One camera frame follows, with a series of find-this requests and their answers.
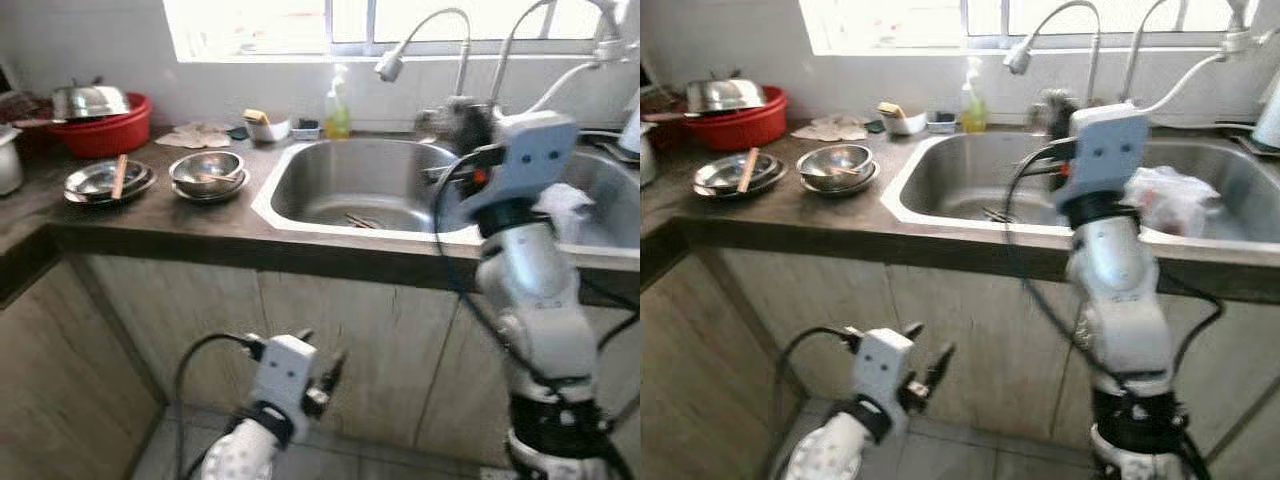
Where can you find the wooden chopstick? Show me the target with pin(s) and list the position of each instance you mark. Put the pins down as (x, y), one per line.
(995, 211)
(1001, 215)
(364, 222)
(358, 218)

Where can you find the stainless steel double sink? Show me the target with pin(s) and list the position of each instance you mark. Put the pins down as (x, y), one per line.
(350, 185)
(970, 180)

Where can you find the red plastic basin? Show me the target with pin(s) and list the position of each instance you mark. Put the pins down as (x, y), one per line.
(745, 130)
(105, 138)

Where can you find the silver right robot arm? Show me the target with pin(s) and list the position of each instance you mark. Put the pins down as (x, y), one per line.
(1125, 290)
(530, 290)

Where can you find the deep steel bowl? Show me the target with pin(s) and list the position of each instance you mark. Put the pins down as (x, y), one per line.
(205, 168)
(835, 160)

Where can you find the plain chrome gooseneck faucet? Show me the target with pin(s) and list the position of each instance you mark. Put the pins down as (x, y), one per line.
(505, 60)
(1133, 60)

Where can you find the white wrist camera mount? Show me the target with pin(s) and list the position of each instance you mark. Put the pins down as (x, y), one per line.
(1110, 150)
(283, 372)
(530, 155)
(885, 367)

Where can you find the white electric kettle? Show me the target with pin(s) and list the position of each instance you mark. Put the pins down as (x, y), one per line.
(1268, 115)
(631, 130)

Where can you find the dark green scrub pad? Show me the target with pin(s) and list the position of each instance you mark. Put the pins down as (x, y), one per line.
(875, 126)
(236, 133)

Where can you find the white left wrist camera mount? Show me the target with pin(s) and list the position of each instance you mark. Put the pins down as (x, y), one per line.
(283, 372)
(885, 367)

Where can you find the upturned steel bowl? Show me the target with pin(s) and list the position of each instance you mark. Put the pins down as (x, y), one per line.
(92, 100)
(727, 95)

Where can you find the dark red plate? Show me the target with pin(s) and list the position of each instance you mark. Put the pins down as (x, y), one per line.
(22, 105)
(660, 103)

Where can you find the flat wooden stick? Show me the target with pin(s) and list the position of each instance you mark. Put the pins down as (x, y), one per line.
(119, 177)
(748, 170)

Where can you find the beige dish cloth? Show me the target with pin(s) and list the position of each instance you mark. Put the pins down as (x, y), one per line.
(830, 128)
(195, 137)

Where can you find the crumpled white plastic bag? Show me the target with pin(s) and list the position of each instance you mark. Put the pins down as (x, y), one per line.
(565, 205)
(1175, 200)

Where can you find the large steel pot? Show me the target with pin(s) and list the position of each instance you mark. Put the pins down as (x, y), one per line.
(646, 160)
(9, 160)

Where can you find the shallow steel bowl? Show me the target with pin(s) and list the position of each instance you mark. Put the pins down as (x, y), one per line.
(868, 183)
(238, 190)

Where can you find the chrome faucet with spray head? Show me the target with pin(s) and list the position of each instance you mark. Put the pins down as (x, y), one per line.
(392, 66)
(1018, 58)

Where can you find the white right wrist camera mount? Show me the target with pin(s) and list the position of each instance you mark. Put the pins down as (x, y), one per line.
(530, 155)
(1110, 150)

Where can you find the yellow dish soap bottle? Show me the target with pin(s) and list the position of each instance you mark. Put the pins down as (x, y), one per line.
(974, 112)
(337, 118)

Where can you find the small clear container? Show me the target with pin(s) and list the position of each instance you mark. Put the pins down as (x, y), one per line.
(307, 130)
(942, 122)

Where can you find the light wood side cabinet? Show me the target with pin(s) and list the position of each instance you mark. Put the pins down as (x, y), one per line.
(700, 380)
(60, 380)

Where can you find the bright kitchen window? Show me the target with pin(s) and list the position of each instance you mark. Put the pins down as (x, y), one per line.
(250, 25)
(880, 22)

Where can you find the small white bowl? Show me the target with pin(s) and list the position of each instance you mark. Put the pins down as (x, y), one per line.
(905, 124)
(270, 130)

